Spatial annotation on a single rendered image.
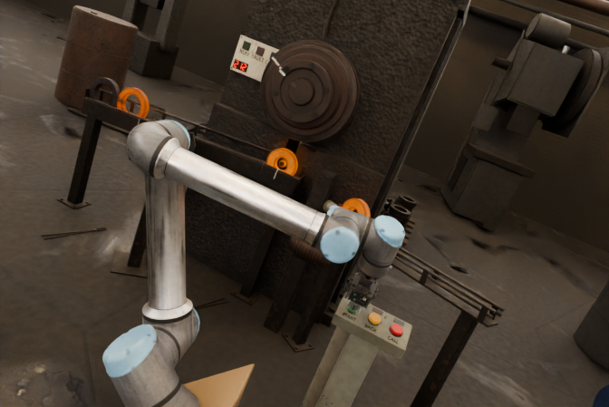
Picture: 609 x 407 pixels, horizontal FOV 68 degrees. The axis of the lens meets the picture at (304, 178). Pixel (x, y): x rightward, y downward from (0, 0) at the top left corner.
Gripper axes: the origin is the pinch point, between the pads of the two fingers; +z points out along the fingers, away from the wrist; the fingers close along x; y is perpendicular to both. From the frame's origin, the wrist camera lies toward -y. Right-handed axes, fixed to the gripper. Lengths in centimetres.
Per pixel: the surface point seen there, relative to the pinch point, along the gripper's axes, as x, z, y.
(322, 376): 0.2, 39.5, 2.0
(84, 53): -311, 82, -197
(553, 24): 77, -10, -557
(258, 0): -105, -47, -109
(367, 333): 7.1, 2.6, 5.5
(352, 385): 10.0, 22.2, 11.1
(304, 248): -31, 32, -46
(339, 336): -0.2, 22.8, -4.3
